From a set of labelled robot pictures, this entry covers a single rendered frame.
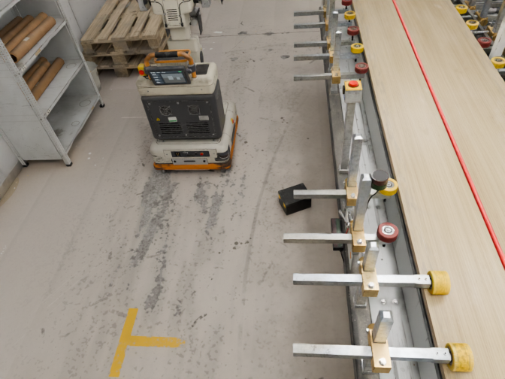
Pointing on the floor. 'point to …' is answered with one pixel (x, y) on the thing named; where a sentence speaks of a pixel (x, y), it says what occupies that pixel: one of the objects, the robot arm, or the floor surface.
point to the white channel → (499, 42)
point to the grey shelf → (67, 82)
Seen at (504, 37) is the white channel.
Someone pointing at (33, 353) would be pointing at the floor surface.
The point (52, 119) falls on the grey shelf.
